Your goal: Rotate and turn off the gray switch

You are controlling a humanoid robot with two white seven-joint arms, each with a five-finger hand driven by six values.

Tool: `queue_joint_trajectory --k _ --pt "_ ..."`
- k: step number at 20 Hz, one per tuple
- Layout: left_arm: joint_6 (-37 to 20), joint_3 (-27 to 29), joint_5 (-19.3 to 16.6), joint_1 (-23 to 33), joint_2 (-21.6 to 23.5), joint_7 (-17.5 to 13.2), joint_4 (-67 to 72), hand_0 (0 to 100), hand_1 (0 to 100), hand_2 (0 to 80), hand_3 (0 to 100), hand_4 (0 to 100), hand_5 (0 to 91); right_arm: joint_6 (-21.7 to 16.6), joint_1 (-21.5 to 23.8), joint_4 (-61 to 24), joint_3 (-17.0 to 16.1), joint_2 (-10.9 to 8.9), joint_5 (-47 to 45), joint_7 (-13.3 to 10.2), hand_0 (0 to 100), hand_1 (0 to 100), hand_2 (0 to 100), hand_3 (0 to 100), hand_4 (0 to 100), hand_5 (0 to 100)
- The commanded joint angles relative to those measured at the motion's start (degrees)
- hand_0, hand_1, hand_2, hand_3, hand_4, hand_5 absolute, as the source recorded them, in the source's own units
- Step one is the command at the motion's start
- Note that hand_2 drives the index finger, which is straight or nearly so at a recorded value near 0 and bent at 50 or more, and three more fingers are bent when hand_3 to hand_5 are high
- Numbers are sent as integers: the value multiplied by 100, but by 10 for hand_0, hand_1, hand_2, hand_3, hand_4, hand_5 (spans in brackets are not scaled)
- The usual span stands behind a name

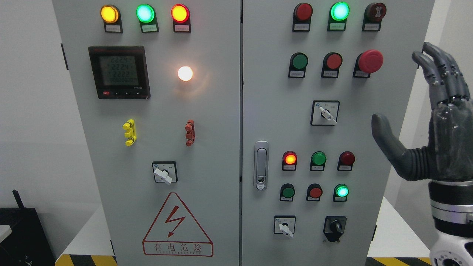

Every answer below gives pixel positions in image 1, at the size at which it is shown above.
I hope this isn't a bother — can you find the gray robotic right hand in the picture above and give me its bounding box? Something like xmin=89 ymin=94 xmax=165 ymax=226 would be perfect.
xmin=371 ymin=42 xmax=473 ymax=182

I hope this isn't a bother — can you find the gray rotary switch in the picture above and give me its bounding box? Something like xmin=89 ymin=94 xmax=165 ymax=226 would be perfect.
xmin=273 ymin=215 xmax=296 ymax=239
xmin=310 ymin=100 xmax=340 ymax=126

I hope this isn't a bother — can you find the lit green push button lower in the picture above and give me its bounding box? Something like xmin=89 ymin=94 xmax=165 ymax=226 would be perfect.
xmin=333 ymin=184 xmax=349 ymax=202

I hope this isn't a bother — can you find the red emergency stop button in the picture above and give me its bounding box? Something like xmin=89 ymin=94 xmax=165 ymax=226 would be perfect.
xmin=353 ymin=49 xmax=384 ymax=79

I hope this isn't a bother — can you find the green indicator light middle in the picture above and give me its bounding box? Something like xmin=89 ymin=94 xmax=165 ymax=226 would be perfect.
xmin=310 ymin=151 xmax=327 ymax=171

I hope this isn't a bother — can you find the green indicator light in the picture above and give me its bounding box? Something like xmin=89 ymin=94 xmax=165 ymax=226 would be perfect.
xmin=136 ymin=4 xmax=159 ymax=33
xmin=310 ymin=151 xmax=327 ymax=171
xmin=327 ymin=1 xmax=350 ymax=31

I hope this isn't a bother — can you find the gray electrical cabinet right door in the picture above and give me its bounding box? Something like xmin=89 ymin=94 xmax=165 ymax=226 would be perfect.
xmin=242 ymin=0 xmax=434 ymax=266

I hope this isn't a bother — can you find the gray electrical cabinet door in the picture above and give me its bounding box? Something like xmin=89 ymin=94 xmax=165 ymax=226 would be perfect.
xmin=242 ymin=0 xmax=434 ymax=266
xmin=53 ymin=0 xmax=241 ymax=266

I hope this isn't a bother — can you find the red push button lower row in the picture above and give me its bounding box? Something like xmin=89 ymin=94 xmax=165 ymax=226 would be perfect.
xmin=306 ymin=183 xmax=323 ymax=202

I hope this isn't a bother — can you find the red push button row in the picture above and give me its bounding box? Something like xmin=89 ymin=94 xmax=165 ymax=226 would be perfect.
xmin=306 ymin=183 xmax=323 ymax=202
xmin=321 ymin=52 xmax=343 ymax=78

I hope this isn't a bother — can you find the red push button upper row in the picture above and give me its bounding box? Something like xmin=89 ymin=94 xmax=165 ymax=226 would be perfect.
xmin=321 ymin=52 xmax=343 ymax=78

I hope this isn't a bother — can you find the lit red indicator light middle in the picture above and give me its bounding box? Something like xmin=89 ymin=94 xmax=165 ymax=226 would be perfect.
xmin=282 ymin=150 xmax=297 ymax=171

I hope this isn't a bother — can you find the dark red buzzer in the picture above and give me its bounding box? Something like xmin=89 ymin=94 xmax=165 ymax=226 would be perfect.
xmin=362 ymin=2 xmax=387 ymax=32

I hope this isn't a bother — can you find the green push button lower row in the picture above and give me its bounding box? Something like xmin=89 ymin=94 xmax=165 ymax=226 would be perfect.
xmin=279 ymin=183 xmax=295 ymax=202

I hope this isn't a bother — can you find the green push button row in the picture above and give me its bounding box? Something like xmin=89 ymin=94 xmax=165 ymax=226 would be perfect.
xmin=279 ymin=183 xmax=295 ymax=202
xmin=288 ymin=52 xmax=309 ymax=79

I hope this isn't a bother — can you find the green push button upper row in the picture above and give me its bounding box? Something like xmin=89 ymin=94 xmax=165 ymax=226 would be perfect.
xmin=288 ymin=52 xmax=309 ymax=79

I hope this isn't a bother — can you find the green indicator light top right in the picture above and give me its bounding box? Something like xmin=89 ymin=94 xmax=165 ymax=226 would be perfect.
xmin=327 ymin=1 xmax=350 ymax=31

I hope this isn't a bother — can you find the red indicator light top right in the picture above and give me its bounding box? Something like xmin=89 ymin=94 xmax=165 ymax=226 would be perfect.
xmin=292 ymin=2 xmax=313 ymax=32

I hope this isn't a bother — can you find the red terminal connector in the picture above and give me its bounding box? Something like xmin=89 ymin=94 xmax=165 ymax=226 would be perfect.
xmin=185 ymin=119 xmax=195 ymax=147

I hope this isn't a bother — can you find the white glowing indicator light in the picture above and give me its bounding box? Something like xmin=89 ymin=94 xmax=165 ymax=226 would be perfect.
xmin=177 ymin=66 xmax=194 ymax=82

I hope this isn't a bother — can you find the red electrical hazard warning sticker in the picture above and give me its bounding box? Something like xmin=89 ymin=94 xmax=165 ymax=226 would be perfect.
xmin=142 ymin=192 xmax=214 ymax=256

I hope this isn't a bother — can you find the gray electrical cabinet left door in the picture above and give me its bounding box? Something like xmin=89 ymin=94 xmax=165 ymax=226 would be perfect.
xmin=53 ymin=0 xmax=241 ymax=266

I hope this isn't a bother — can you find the red indicator light top left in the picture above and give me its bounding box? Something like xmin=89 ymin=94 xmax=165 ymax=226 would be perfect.
xmin=171 ymin=3 xmax=191 ymax=33

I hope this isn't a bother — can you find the yellow terminal connector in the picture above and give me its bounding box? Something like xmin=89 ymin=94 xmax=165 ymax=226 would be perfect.
xmin=123 ymin=119 xmax=137 ymax=147

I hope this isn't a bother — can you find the green indicator light top left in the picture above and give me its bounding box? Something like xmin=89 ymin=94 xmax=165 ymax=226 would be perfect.
xmin=136 ymin=4 xmax=159 ymax=33

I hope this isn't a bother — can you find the digital power meter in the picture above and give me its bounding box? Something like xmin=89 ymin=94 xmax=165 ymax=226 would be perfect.
xmin=88 ymin=46 xmax=151 ymax=99

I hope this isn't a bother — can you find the yellow indicator light top left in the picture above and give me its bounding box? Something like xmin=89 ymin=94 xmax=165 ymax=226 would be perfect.
xmin=100 ymin=4 xmax=123 ymax=33

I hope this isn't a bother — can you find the black box with antenna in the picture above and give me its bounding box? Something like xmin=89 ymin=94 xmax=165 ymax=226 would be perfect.
xmin=0 ymin=189 xmax=55 ymax=266

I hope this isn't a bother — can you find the black rotary selector switch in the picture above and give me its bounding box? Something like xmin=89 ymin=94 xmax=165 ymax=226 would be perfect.
xmin=324 ymin=216 xmax=347 ymax=242

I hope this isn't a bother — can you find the silver door lock handle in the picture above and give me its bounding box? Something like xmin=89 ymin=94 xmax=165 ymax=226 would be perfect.
xmin=253 ymin=141 xmax=269 ymax=191

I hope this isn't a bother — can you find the gray rotary switch left door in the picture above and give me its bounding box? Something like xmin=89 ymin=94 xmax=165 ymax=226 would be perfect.
xmin=152 ymin=161 xmax=178 ymax=185

